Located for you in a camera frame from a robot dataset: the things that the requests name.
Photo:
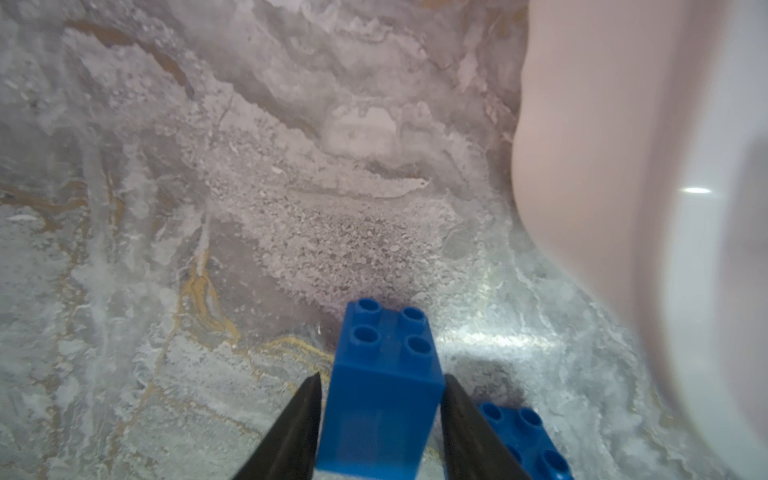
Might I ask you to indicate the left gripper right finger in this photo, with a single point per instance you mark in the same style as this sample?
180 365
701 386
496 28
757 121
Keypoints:
472 450

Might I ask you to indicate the white plastic container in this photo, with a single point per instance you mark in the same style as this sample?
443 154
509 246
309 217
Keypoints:
639 167

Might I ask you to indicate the blue square lego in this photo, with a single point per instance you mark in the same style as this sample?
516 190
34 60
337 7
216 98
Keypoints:
522 431

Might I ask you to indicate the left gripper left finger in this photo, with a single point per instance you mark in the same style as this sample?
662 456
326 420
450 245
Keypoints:
288 450

